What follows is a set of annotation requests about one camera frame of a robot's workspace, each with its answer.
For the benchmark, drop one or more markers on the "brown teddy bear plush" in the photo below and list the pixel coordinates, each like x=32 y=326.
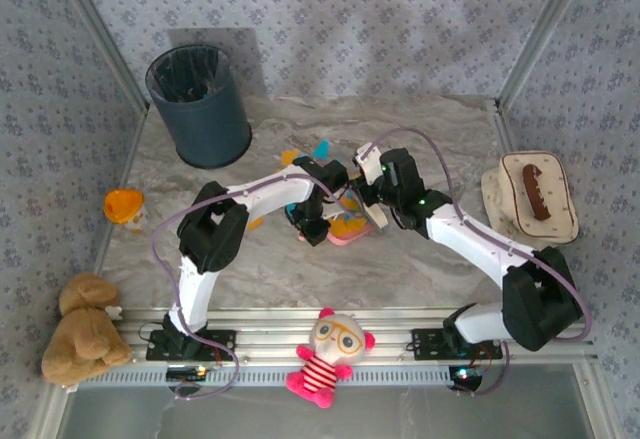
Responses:
x=75 y=349

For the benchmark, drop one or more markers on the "pink plastic dustpan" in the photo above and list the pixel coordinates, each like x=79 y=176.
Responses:
x=350 y=238

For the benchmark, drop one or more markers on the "orange lidded snack cup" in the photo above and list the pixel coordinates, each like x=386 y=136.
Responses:
x=122 y=205

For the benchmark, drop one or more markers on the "wooden hand brush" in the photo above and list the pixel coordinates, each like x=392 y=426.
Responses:
x=376 y=216

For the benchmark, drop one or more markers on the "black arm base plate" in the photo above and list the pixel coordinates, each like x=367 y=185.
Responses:
x=425 y=344
x=222 y=341

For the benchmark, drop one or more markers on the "brown chocolate eclair toy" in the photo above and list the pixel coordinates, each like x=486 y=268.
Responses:
x=535 y=194

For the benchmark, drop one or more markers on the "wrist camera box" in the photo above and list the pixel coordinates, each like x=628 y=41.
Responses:
x=334 y=215
x=369 y=164

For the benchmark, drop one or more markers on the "aluminium frame post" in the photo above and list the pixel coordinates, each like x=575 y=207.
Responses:
x=544 y=34
x=102 y=34

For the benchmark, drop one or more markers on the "pink striped plush doll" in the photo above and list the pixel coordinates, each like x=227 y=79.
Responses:
x=337 y=341

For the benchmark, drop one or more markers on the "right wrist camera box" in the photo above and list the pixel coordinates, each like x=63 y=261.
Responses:
x=369 y=164

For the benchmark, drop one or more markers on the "aluminium mounting rail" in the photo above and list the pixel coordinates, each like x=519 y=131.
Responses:
x=280 y=326

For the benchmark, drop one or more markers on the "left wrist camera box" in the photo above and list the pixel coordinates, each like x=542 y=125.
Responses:
x=334 y=215

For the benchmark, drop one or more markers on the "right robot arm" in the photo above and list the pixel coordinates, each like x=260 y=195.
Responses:
x=470 y=246

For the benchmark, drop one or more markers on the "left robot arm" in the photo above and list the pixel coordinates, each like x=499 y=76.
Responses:
x=275 y=201

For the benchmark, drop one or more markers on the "beige fabric pouch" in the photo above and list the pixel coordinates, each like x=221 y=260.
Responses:
x=555 y=199

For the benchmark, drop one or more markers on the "dark blue trash bin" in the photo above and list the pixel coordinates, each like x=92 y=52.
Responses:
x=205 y=119

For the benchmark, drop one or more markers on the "black controller board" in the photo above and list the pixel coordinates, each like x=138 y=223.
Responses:
x=465 y=381
x=185 y=374

